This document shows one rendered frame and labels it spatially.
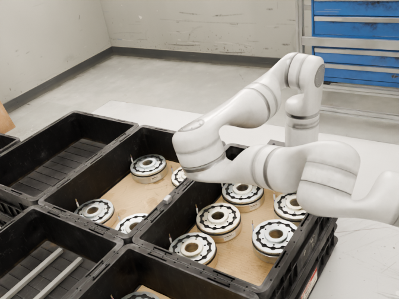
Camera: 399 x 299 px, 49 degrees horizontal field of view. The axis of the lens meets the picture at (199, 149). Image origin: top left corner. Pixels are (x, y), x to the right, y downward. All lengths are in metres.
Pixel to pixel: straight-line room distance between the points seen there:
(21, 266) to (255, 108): 0.64
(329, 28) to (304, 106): 1.67
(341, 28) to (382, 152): 1.38
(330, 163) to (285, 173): 0.08
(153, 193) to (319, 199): 0.66
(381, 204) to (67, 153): 1.09
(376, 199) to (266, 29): 3.39
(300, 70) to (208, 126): 0.37
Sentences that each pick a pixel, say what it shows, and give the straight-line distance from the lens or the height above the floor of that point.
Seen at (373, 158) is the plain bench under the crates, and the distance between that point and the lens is 1.48.
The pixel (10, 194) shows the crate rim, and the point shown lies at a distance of 1.19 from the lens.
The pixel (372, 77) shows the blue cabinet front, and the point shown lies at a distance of 2.83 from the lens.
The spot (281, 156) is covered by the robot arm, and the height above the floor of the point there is 1.16.
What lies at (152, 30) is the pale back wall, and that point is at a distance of 4.60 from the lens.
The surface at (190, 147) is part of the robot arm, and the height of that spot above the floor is 1.10.
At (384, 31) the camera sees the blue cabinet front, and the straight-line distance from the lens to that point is 2.72.
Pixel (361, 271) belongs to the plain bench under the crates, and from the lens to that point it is 1.11.
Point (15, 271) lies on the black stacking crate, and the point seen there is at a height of 0.83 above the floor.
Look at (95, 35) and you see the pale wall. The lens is 4.89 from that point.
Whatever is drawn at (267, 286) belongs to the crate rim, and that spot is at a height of 0.93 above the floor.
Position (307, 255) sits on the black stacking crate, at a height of 0.84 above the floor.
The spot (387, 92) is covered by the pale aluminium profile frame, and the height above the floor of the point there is 0.30.
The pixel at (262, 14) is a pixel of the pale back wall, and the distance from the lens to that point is 3.90.
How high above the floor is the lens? 1.52
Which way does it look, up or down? 31 degrees down
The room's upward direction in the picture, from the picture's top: 10 degrees counter-clockwise
